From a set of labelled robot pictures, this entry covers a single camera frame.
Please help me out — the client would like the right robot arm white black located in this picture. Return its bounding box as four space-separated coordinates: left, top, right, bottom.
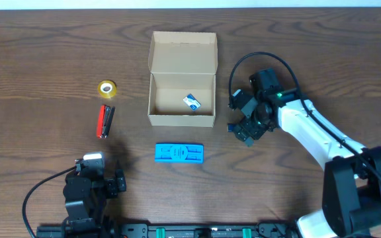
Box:
228 69 381 237

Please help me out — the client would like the black mounting rail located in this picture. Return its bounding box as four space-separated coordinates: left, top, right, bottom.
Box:
36 223 300 238

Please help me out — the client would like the open cardboard box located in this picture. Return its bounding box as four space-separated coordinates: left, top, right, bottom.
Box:
148 31 218 128

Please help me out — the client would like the red black stapler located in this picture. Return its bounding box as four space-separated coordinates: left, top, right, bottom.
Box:
96 104 115 138

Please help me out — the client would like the yellow blue highlighter marker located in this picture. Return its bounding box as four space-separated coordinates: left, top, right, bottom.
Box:
228 124 234 132

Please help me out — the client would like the small blue white box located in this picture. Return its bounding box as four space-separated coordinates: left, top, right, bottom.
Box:
183 94 201 111

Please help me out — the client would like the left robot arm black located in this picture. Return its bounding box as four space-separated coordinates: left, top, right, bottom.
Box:
61 165 126 237

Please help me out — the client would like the yellow tape roll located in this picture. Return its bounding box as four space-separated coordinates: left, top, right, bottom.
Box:
97 80 117 99

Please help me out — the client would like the blue whiteboard duster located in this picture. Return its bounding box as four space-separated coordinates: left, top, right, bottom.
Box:
154 143 204 164

